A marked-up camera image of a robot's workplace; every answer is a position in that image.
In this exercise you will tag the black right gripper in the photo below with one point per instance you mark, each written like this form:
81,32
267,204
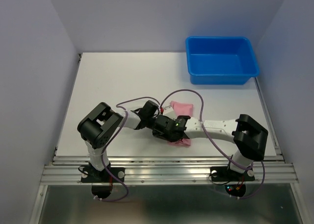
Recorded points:
170,138

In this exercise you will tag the pink t-shirt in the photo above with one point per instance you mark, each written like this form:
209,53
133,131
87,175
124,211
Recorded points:
182,109

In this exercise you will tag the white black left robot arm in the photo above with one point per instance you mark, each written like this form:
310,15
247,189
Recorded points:
102,125

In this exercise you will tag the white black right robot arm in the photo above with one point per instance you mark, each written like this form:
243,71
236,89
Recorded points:
247,134

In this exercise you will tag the blue plastic bin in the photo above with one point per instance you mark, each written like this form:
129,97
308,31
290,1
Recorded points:
224,60

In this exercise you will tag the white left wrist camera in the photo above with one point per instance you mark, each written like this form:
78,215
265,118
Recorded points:
169,112

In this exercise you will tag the aluminium mounting rail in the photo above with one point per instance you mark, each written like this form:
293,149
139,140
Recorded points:
166,170

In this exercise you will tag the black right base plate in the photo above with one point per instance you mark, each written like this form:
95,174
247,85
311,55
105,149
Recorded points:
225,174

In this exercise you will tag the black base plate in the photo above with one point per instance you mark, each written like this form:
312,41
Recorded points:
225,174
91,175

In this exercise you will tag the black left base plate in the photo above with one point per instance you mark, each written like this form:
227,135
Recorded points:
91,175

